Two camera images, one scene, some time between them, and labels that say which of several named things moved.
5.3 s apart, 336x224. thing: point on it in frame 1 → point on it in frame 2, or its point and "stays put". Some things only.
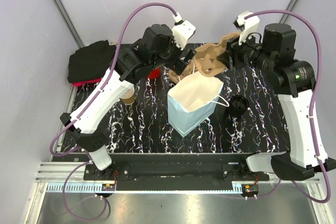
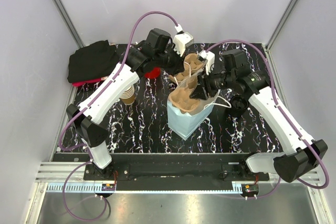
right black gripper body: x=240 y=56 → x=213 y=82
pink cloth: x=74 y=84 stays put
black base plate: x=142 y=172 stays put
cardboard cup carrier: x=206 y=56 → x=180 y=98
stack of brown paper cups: x=129 y=97 stays put
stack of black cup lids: x=238 y=104 stays put
